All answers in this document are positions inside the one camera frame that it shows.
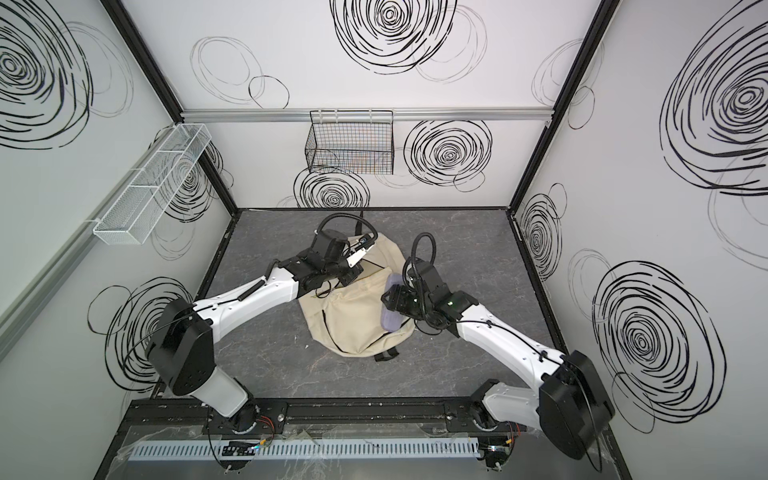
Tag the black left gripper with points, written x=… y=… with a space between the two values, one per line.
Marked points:
x=354 y=273

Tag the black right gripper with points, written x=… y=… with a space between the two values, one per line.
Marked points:
x=399 y=299

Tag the purple pencil case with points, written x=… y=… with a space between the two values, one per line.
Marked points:
x=394 y=303

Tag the cream canvas backpack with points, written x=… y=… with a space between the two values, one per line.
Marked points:
x=346 y=319

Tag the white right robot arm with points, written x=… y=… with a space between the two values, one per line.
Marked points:
x=563 y=396

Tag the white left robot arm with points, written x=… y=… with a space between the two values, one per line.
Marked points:
x=182 y=348

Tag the black wire wall basket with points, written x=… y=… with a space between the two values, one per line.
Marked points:
x=356 y=141

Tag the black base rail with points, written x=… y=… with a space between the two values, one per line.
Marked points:
x=274 y=415

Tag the white slotted cable duct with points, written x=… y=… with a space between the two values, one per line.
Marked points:
x=305 y=449

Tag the white mesh wall shelf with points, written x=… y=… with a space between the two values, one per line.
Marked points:
x=168 y=183

